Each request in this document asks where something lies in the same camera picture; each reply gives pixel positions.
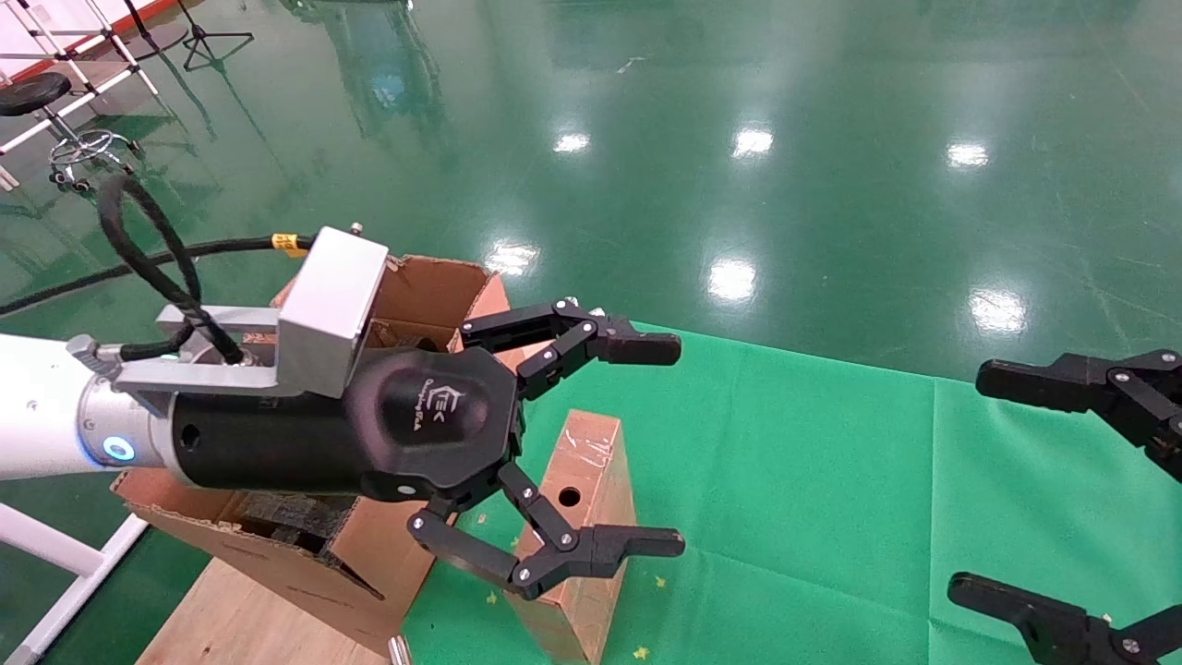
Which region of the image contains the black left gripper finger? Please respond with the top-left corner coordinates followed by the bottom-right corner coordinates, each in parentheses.
top-left (408, 462), bottom-right (686, 601)
top-left (460, 297), bottom-right (682, 400)

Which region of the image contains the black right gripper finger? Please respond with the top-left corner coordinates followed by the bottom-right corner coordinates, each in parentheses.
top-left (977, 349), bottom-right (1182, 481)
top-left (948, 573), bottom-right (1182, 665)

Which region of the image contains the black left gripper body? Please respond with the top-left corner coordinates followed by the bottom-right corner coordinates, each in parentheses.
top-left (171, 349), bottom-right (527, 504)

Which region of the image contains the small brown cardboard box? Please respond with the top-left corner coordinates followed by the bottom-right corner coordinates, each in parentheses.
top-left (508, 409), bottom-right (638, 665)

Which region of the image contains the large open cardboard carton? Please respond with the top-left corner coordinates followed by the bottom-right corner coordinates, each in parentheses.
top-left (111, 254), bottom-right (513, 657)

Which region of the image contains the black foam block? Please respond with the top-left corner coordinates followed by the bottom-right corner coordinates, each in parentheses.
top-left (226, 494), bottom-right (356, 555)

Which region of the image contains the green table cloth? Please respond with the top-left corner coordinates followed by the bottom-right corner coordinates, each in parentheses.
top-left (397, 319), bottom-right (1182, 665)

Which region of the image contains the black tripod stand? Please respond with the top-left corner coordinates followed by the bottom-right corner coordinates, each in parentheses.
top-left (175, 0), bottom-right (255, 73)

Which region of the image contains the black round wheeled stool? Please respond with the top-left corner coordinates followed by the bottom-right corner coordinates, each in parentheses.
top-left (0, 72), bottom-right (144, 193)

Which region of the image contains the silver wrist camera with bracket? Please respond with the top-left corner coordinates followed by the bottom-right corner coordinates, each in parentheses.
top-left (115, 226), bottom-right (389, 398)

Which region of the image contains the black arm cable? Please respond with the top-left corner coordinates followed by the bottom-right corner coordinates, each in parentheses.
top-left (0, 174), bottom-right (315, 366)

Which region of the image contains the white metal table frame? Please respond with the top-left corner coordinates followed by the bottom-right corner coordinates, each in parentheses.
top-left (0, 503), bottom-right (149, 665)

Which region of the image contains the white metal rack frame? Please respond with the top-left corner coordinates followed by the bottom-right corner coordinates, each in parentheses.
top-left (0, 0), bottom-right (163, 158)

